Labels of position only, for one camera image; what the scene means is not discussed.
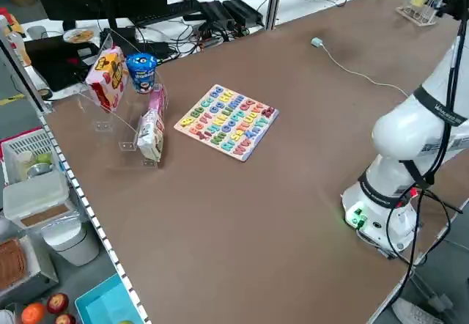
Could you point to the white phone charger adapter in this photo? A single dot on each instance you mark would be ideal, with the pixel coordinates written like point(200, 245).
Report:
point(316, 42)

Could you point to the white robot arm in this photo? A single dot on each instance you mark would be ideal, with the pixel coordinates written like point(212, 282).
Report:
point(399, 133)

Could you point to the red apple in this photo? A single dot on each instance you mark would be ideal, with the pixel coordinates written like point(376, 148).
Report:
point(65, 319)
point(58, 302)

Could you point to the black ribbed power supply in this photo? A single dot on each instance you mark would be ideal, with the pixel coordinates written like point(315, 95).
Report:
point(243, 10)
point(216, 14)

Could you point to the colourful alphabet puzzle board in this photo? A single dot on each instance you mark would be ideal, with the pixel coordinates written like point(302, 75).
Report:
point(225, 122)

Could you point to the black keyboard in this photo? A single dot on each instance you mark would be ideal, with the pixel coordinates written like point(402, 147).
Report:
point(165, 11)

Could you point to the pink snack packet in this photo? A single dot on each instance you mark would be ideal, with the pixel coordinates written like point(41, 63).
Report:
point(158, 100)

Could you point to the blue snack cup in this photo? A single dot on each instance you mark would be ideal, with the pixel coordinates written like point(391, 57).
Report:
point(141, 71)

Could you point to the white snack packet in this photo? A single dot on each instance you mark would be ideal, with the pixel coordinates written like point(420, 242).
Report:
point(150, 137)

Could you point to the pink yellow snack box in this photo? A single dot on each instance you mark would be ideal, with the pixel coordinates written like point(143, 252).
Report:
point(108, 78)

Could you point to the plate of food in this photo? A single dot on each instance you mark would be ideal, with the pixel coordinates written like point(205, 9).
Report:
point(78, 35)

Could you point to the clear acrylic shelf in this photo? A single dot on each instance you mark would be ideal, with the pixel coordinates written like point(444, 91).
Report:
point(104, 126)

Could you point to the black bag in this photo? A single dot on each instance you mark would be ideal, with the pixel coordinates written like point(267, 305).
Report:
point(58, 63)

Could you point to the grey cup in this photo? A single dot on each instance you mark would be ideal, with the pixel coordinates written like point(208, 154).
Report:
point(36, 32)

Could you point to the tape roll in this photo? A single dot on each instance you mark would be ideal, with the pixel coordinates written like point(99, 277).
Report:
point(44, 92)

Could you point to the grey white shoe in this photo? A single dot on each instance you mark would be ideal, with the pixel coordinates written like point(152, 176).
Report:
point(417, 313)

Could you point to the white plastic basket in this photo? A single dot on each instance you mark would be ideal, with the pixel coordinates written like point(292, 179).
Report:
point(22, 144)

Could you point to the translucent lidded plastic container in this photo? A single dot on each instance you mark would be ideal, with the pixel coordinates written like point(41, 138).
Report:
point(36, 195)

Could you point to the white waste bin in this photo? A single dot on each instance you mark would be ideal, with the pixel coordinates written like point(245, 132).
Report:
point(69, 243)

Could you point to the blue plastic tray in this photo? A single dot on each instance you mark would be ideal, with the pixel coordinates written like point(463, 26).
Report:
point(102, 302)

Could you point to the grey metal box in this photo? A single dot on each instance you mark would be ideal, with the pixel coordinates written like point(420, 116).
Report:
point(40, 276)

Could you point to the brown bread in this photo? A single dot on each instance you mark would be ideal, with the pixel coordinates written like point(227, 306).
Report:
point(11, 265)

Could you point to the orange fruit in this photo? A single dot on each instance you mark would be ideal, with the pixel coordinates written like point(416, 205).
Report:
point(33, 313)

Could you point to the aluminium frame post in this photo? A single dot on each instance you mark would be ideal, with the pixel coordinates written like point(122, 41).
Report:
point(275, 1)
point(25, 78)

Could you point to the slotted table edge rail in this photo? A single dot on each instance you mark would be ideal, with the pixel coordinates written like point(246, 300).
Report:
point(91, 221)

